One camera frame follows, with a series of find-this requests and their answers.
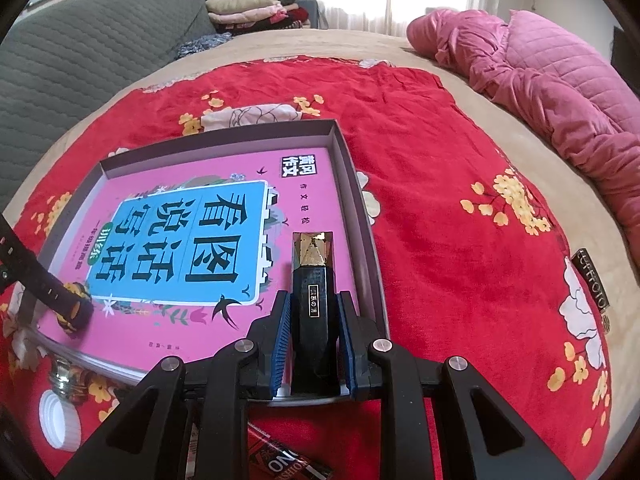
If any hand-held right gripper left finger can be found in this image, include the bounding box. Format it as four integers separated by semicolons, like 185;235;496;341
52;290;293;480

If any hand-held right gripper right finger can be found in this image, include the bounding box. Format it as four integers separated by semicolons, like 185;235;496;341
336;290;576;480

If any black and gold lipstick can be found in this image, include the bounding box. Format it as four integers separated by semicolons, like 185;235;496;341
291;230;346;396

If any grey cardboard box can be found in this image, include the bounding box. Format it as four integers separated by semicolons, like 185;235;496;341
37;119;391;403

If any white ribbed bottle cap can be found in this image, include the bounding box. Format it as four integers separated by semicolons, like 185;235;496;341
39;389;82;451

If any black and yellow wristwatch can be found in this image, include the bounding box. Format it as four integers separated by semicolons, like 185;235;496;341
0;215;94;336

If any red and black tube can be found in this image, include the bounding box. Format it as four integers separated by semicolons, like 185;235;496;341
247;422;336;480

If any red floral blanket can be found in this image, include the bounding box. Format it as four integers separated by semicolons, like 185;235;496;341
0;57;613;480

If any pink and blue book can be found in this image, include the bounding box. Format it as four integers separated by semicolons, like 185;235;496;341
42;147;373;401

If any dark fabric label tag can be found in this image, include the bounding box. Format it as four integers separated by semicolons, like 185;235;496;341
575;247;611;311

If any beige bed sheet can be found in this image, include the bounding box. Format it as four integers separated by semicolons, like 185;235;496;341
0;27;640;480

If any dark floral cloth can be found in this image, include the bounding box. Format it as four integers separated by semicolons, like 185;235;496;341
175;32;236;61

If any pink quilted jacket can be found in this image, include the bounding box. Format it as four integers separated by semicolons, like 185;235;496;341
406;8;640;273

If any stack of folded clothes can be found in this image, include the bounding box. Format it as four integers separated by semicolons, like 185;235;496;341
206;0;321;31

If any grey quilted sofa cover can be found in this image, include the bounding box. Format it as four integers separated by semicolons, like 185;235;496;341
0;0;216;201

